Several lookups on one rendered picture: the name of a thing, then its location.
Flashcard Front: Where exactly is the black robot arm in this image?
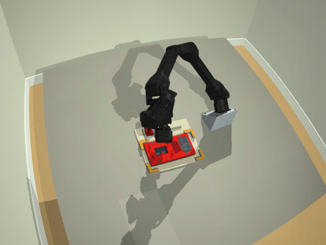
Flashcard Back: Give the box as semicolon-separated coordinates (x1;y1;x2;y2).
140;42;231;129

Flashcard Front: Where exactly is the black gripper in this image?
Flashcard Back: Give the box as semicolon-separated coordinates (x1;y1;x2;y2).
155;111;173;143

